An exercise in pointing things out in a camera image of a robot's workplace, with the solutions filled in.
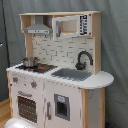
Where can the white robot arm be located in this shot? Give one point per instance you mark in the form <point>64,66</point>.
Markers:
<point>18,123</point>

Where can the grey range hood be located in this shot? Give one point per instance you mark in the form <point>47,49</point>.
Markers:
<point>39,27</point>

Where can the white oven door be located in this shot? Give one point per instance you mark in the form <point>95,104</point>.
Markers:
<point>25,106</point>

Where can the grey toy sink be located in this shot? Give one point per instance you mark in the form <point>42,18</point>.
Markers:
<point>71,74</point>

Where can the white cabinet door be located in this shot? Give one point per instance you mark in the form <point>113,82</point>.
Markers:
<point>63,106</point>

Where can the left red stove knob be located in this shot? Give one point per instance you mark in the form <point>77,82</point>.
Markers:
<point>15,79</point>

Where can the white microwave door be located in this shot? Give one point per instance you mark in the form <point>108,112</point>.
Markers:
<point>71,26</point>

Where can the black toy stovetop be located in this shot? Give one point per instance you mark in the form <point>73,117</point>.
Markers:
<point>39,68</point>

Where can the metal toy pot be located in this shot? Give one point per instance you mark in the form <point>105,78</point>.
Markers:
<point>30,61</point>

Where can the wooden toy kitchen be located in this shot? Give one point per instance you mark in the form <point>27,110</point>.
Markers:
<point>79,53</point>

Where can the right red stove knob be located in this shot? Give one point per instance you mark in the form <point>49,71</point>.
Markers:
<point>33,84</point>

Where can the red stove knob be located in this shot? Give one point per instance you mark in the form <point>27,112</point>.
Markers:
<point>15,79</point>
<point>33,84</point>

